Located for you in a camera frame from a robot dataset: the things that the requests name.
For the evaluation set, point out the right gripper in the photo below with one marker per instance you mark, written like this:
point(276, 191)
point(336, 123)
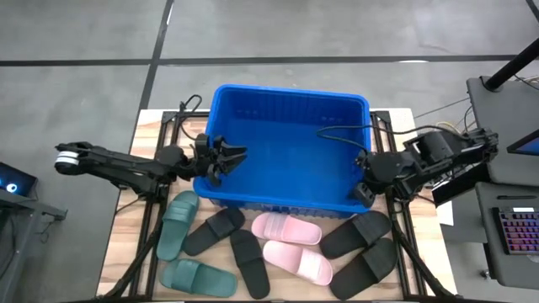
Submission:
point(366, 177)

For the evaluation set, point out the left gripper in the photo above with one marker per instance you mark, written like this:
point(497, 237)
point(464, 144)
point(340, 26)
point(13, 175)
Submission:
point(204, 155)

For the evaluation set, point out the black rubber slide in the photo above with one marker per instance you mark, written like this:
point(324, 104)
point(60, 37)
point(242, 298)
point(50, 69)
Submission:
point(362, 269)
point(250, 265)
point(353, 235)
point(212, 231)

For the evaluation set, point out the green rubber slide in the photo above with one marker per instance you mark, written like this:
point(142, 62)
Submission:
point(198, 278)
point(177, 223)

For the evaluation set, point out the pink rubber slide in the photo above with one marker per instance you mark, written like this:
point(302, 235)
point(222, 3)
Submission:
point(286, 228)
point(297, 263)

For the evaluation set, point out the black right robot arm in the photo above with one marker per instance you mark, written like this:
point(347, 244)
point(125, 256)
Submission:
point(433, 147)

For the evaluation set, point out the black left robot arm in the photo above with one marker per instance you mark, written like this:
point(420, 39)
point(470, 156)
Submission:
point(126, 166)

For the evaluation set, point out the blue plastic bin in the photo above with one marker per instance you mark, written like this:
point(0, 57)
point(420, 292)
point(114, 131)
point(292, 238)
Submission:
point(286, 168)

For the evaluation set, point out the white paper sheet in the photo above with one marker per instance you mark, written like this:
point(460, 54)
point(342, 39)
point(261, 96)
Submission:
point(445, 214)

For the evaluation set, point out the black slanted panel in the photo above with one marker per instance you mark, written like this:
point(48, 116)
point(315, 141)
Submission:
point(457, 190)

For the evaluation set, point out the grey desk panel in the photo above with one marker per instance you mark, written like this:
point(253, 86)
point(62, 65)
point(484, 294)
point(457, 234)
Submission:
point(509, 109)

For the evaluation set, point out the backlit computer keyboard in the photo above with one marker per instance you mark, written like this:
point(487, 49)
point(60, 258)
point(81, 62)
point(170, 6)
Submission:
point(520, 231)

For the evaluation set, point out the black computer monitor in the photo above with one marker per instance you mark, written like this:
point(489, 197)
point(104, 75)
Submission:
point(528, 145)

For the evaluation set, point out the grey desk with keyboard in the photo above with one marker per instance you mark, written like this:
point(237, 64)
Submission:
point(513, 269)

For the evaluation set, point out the black round pole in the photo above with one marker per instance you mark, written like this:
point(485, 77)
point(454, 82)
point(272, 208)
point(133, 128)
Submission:
point(513, 65)

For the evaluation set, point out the black computer blue lights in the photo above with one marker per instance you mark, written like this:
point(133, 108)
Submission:
point(17, 179)

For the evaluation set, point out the grey metal stand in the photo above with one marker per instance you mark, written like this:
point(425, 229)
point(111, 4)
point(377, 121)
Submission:
point(17, 210)

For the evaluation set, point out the black aluminium frame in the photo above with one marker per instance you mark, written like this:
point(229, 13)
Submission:
point(168, 117)
point(381, 118)

